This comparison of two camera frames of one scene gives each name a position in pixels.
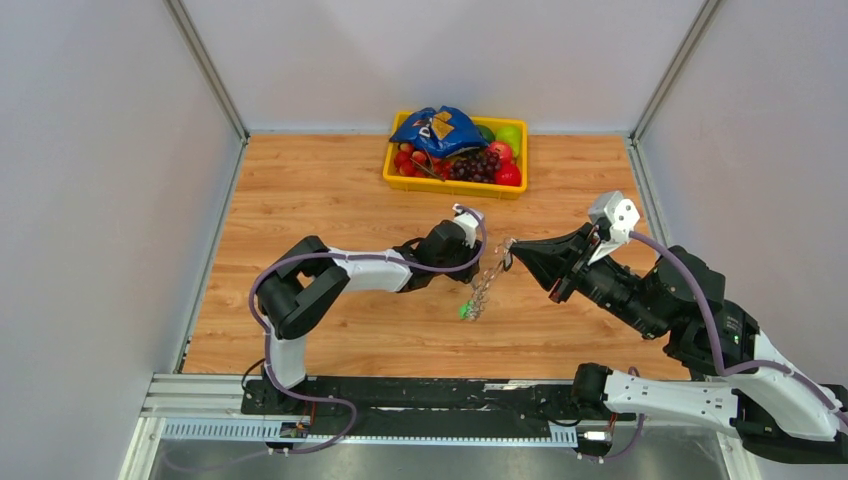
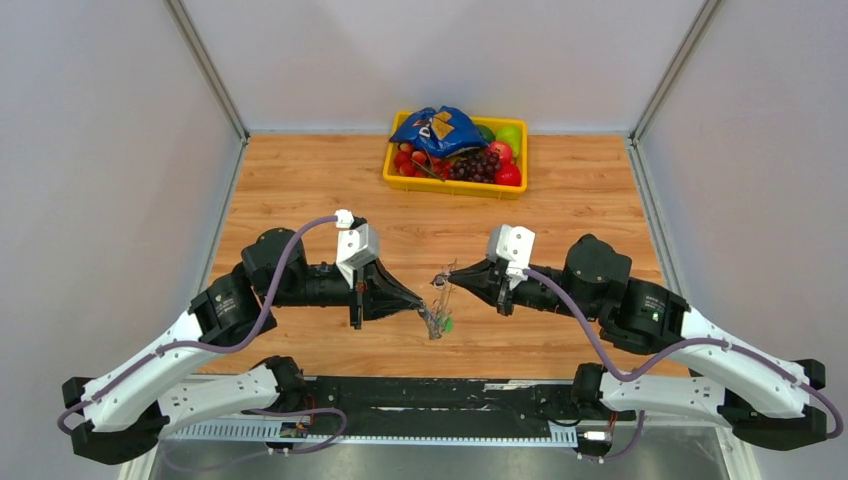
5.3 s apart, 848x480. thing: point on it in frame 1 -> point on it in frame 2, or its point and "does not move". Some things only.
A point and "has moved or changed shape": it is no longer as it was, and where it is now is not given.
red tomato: (509, 175) does not move
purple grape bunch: (479, 167) does not move
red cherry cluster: (411, 162) does not move
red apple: (504, 150) does not move
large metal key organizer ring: (481, 291) has moved or changed shape
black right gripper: (559, 260) -> (485, 280)
